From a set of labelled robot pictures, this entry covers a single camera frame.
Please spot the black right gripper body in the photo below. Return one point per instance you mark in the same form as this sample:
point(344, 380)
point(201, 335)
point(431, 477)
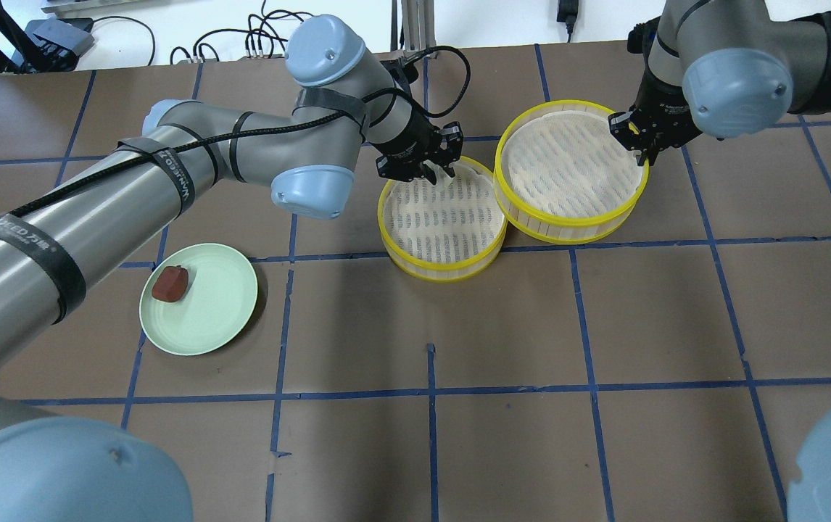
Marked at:
point(666, 114)

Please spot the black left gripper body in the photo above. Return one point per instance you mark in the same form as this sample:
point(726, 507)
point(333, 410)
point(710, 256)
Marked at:
point(410, 139)

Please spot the yellow steamer top layer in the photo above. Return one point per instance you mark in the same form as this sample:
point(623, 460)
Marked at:
point(540, 225)

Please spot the yellow steamer layer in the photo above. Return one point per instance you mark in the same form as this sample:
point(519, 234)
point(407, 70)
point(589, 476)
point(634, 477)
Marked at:
point(444, 264)
point(540, 225)

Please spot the brown bun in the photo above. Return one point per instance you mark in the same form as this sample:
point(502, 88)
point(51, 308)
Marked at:
point(171, 284)

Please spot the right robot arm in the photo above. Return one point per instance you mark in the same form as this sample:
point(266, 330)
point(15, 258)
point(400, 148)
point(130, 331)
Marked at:
point(722, 69)

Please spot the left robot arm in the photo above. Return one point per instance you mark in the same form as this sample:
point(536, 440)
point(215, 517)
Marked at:
point(58, 247)

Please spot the yellow steamer bottom layer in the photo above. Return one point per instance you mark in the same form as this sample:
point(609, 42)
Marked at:
point(444, 264)

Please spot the white steamer liner cloth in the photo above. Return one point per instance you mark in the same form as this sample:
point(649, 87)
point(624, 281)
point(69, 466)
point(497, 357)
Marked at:
point(568, 165)

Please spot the bottom layer liner cloth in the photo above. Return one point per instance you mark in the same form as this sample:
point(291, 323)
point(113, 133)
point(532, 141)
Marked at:
point(444, 214)

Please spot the black power adapter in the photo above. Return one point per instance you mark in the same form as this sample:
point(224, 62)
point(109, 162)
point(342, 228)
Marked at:
point(568, 11)

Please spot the light green plate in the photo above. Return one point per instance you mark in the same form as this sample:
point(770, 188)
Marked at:
point(220, 299)

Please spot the black box device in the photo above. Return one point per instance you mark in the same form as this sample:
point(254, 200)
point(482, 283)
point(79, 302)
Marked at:
point(62, 42)

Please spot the aluminium frame post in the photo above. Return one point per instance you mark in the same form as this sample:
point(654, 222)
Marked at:
point(417, 25)

